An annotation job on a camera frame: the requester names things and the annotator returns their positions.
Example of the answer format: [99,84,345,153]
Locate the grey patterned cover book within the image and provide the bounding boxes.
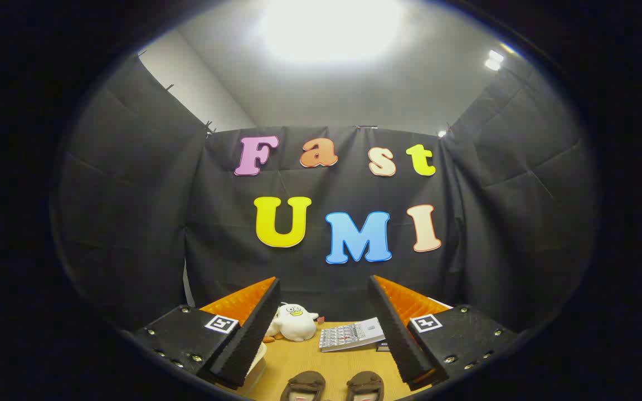
[319,317,387,353]

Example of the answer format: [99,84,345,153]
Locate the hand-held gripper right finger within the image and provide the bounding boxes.
[369,275,520,392]

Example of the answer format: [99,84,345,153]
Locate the black backdrop cloth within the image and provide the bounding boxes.
[51,53,600,335]

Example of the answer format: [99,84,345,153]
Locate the brown fuzzy shoe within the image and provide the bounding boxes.
[346,371,385,401]
[280,370,327,401]

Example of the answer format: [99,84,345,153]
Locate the grey white penguin plush toy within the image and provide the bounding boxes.
[265,315,284,343]

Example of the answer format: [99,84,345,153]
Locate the large ceiling light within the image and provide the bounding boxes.
[259,0,406,63]

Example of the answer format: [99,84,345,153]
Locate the white duck plush toy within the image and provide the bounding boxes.
[274,302,320,343]

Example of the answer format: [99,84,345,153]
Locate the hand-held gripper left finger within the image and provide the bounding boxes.
[134,277,281,389]

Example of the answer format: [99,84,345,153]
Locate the beige fabric storage box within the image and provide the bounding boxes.
[243,341,269,394]

